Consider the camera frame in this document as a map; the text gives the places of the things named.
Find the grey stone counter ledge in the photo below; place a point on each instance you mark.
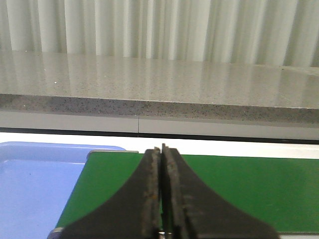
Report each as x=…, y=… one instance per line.
x=110, y=86

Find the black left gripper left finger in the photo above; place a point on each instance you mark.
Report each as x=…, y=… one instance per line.
x=115, y=197

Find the white pleated curtain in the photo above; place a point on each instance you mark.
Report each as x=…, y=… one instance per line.
x=275, y=32

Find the aluminium conveyor frame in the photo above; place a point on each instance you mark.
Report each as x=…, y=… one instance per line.
x=162, y=234

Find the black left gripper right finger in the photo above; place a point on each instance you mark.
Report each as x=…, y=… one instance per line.
x=192, y=210

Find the blue plastic tray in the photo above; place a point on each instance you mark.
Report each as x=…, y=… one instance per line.
x=36, y=180

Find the green conveyor belt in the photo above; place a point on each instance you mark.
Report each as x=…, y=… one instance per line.
x=283, y=192

